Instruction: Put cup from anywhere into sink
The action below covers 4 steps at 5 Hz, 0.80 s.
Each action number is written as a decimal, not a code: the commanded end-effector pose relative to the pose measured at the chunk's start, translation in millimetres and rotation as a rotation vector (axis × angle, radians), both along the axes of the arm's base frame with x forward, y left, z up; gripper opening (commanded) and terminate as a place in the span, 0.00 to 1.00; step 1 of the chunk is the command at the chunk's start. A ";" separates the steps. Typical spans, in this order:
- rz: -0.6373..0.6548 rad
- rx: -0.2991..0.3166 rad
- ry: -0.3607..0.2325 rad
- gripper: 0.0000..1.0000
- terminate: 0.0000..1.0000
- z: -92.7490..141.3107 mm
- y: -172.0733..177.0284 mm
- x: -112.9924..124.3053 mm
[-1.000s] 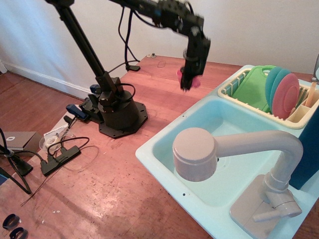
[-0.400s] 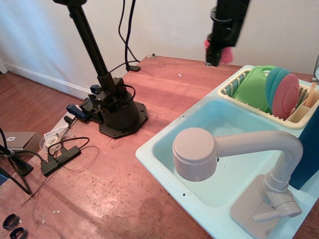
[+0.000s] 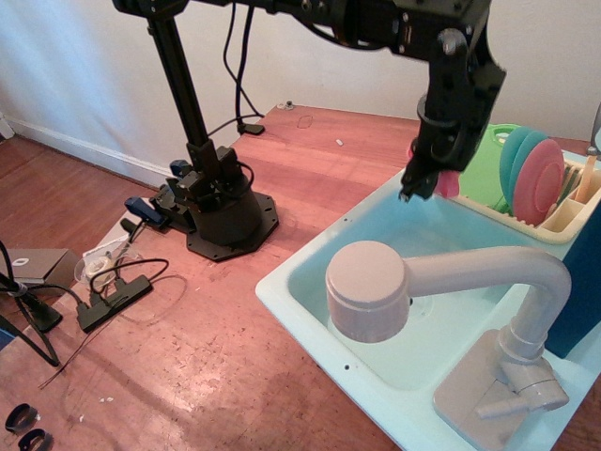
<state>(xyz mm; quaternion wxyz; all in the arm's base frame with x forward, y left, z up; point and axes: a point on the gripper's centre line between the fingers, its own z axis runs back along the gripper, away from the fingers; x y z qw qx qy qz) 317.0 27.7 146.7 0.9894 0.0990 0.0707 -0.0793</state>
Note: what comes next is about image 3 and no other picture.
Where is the grey toy faucet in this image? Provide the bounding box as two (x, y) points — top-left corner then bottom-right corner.
(325, 241), (571, 450)

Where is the clear plastic tape roll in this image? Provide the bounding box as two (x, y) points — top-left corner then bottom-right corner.
(74, 249), (140, 288)

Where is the pink plate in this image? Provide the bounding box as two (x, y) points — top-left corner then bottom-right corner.
(512, 139), (564, 226)

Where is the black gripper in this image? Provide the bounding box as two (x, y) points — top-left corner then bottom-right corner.
(399, 41), (506, 201)

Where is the cream toy utensil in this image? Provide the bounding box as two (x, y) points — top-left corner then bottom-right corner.
(574, 155), (596, 203)

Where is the blue clamp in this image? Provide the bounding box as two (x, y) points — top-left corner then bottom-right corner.
(124, 196), (166, 228)

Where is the black power adapter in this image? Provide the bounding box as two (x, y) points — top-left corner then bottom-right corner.
(17, 295), (63, 333)

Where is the black USB hub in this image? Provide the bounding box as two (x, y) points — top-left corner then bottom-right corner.
(77, 275), (153, 334)

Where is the grey cardboard box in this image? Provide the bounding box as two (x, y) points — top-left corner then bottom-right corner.
(8, 249), (80, 288)

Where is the cream dish rack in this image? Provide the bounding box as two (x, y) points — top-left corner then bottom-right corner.
(452, 161), (600, 244)

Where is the black velcro strap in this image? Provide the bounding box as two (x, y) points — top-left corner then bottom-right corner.
(16, 428), (54, 451)
(3, 402), (39, 433)

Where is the teal plate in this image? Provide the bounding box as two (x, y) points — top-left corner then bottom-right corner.
(500, 127), (547, 207)

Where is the light blue toy sink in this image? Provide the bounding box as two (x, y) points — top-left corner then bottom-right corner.
(256, 177), (600, 450)

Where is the green cutting board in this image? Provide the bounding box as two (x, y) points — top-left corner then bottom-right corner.
(459, 124), (517, 213)

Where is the black hanging cable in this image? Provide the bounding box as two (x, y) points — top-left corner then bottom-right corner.
(221, 18), (266, 135)

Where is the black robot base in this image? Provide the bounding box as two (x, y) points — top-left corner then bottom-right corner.
(151, 142), (279, 262)

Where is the pink plastic cup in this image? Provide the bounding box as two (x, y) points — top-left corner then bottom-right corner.
(433, 170), (460, 198)

